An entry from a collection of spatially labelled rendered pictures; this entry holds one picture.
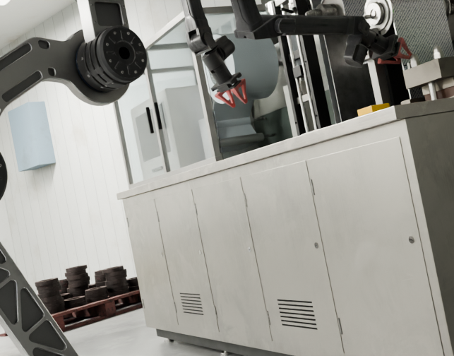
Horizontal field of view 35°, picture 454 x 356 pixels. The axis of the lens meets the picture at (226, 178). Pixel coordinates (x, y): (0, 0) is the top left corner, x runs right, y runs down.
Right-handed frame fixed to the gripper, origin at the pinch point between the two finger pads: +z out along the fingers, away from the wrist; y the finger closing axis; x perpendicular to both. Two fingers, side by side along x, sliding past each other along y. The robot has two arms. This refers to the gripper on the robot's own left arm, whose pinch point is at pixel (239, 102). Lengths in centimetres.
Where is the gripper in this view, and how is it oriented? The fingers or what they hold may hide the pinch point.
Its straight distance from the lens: 246.1
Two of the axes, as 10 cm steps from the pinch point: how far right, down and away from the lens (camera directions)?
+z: 5.2, 7.9, 3.1
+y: -6.7, 1.6, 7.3
